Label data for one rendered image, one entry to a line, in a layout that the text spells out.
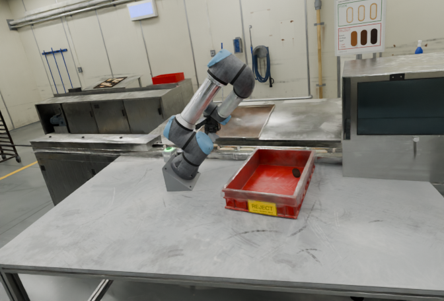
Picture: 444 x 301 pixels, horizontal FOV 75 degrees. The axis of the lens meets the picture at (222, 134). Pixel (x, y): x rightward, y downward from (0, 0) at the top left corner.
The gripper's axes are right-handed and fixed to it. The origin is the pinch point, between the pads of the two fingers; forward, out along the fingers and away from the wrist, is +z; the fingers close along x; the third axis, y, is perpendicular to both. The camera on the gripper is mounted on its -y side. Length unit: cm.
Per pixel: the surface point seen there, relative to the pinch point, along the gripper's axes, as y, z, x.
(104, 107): -301, 22, 204
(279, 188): 53, 7, -38
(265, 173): 42.5, 6.6, -24.7
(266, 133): 33.0, -0.9, 17.5
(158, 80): -239, -5, 287
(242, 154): 25.0, 2.9, -8.9
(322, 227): 74, 7, -63
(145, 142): -45.8, -2.7, -8.1
